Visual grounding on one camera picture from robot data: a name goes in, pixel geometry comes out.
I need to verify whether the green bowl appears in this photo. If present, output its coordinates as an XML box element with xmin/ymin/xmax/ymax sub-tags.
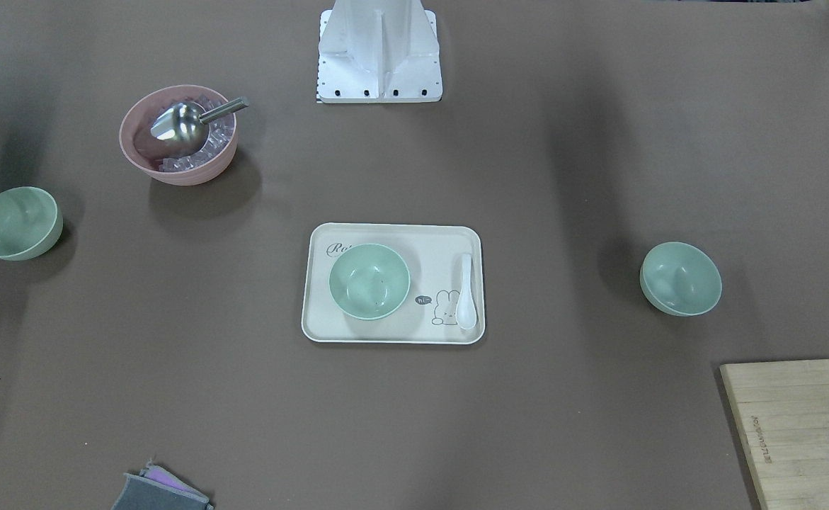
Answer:
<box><xmin>639</xmin><ymin>242</ymin><xmax>723</xmax><ymax>317</ymax></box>
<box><xmin>328</xmin><ymin>243</ymin><xmax>412</xmax><ymax>322</ymax></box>
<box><xmin>0</xmin><ymin>186</ymin><xmax>64</xmax><ymax>261</ymax></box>

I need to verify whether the cream rabbit serving tray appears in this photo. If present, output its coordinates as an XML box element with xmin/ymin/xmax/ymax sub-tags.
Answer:
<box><xmin>301</xmin><ymin>222</ymin><xmax>486</xmax><ymax>345</ymax></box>

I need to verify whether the green bowl on tray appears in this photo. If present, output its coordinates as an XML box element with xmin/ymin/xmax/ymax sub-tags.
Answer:
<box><xmin>328</xmin><ymin>243</ymin><xmax>412</xmax><ymax>322</ymax></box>

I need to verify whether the white ceramic spoon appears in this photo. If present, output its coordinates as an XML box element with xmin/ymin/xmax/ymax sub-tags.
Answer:
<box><xmin>455</xmin><ymin>253</ymin><xmax>478</xmax><ymax>330</ymax></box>

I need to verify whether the metal ice scoop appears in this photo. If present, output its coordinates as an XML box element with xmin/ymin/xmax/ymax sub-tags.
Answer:
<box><xmin>149</xmin><ymin>97</ymin><xmax>250</xmax><ymax>159</ymax></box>

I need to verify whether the pink bowl with ice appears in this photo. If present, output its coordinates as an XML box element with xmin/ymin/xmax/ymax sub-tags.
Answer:
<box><xmin>118</xmin><ymin>84</ymin><xmax>240</xmax><ymax>186</ymax></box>

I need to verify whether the grey folded cloth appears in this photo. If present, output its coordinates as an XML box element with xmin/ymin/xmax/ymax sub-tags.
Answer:
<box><xmin>112</xmin><ymin>462</ymin><xmax>214</xmax><ymax>509</ymax></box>

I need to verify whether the wooden cutting board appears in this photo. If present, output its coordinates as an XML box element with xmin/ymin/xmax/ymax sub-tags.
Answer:
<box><xmin>719</xmin><ymin>359</ymin><xmax>829</xmax><ymax>509</ymax></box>

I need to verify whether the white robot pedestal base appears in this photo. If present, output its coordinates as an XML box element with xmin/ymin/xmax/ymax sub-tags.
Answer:
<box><xmin>315</xmin><ymin>1</ymin><xmax>444</xmax><ymax>104</ymax></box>

